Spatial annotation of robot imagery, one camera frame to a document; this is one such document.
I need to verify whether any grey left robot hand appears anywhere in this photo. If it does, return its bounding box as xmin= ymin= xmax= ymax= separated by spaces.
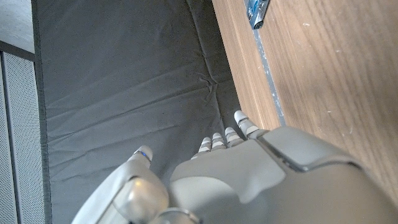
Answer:
xmin=71 ymin=110 xmax=398 ymax=224

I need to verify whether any silver blue toy car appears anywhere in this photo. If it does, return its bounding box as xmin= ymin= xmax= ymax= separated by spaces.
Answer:
xmin=246 ymin=0 xmax=271 ymax=30

